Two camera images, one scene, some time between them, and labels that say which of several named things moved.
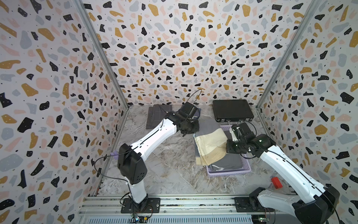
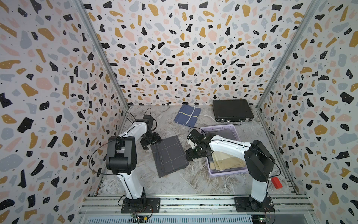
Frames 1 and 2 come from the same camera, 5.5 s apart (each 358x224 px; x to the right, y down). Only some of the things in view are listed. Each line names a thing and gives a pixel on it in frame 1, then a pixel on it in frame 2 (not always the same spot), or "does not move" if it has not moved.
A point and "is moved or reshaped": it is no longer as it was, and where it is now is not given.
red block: [277, 183] does not move
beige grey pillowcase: [209, 147] is moved or reshaped
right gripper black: [229, 150] to [189, 155]
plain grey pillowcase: [230, 161] to [226, 135]
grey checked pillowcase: [156, 114] to [169, 157]
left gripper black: [196, 128] to [156, 138]
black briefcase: [232, 110] does not move
